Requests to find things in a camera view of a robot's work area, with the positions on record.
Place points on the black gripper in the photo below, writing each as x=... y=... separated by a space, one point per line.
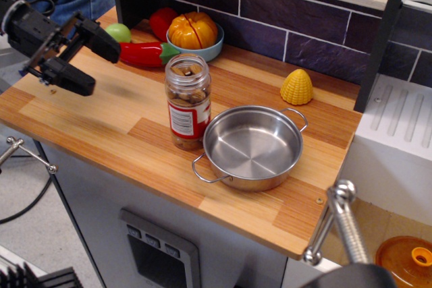
x=39 y=38

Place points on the clear plastic almond jar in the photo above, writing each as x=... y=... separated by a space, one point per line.
x=188 y=92

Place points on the stainless steel pot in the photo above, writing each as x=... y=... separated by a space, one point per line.
x=253 y=148

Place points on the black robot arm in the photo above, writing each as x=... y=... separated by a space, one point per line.
x=50 y=47

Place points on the orange pot lid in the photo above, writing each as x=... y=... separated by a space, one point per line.
x=408 y=259

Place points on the green toy apple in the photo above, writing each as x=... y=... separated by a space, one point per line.
x=120 y=32

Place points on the red toy chili pepper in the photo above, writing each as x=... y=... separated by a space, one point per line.
x=147 y=54

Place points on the red toy bell pepper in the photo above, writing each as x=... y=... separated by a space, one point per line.
x=161 y=20

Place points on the orange toy pumpkin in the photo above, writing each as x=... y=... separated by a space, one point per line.
x=193 y=30

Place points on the light blue bowl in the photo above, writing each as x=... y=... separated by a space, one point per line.
x=209 y=53

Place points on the grey toy oven panel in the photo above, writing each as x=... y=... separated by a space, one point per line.
x=161 y=258

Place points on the yellow toy corn piece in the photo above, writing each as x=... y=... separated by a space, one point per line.
x=297 y=88

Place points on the white toy sink drainboard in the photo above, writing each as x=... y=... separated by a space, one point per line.
x=398 y=115

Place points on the black shelf post right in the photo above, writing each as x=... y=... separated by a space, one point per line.
x=390 y=15

